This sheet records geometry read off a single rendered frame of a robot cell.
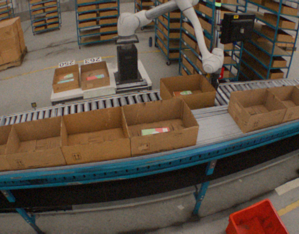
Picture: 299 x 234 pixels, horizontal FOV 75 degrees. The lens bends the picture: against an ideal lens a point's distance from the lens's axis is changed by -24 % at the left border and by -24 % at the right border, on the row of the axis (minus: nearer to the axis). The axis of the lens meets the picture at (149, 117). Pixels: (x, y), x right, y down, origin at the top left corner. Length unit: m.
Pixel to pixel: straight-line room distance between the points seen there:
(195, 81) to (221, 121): 0.61
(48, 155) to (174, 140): 0.73
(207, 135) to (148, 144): 0.43
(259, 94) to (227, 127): 0.46
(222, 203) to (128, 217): 0.90
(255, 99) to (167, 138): 0.90
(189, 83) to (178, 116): 0.59
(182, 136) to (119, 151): 0.36
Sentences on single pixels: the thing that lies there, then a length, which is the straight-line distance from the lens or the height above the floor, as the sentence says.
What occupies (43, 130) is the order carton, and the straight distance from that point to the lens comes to 1.64.
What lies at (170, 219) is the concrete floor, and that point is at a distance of 2.18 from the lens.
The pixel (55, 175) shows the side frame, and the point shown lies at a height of 0.90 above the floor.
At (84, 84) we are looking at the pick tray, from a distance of 2.30.
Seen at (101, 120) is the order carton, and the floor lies 0.97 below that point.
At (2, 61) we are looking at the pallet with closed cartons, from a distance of 5.79.
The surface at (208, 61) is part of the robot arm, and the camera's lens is 1.74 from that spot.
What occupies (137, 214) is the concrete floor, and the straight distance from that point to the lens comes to 2.20.
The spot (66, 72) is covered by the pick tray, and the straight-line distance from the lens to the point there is 2.72.
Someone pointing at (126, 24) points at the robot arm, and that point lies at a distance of 2.17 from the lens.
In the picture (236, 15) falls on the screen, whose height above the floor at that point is 1.54.
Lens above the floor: 1.94
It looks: 38 degrees down
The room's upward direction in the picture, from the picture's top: straight up
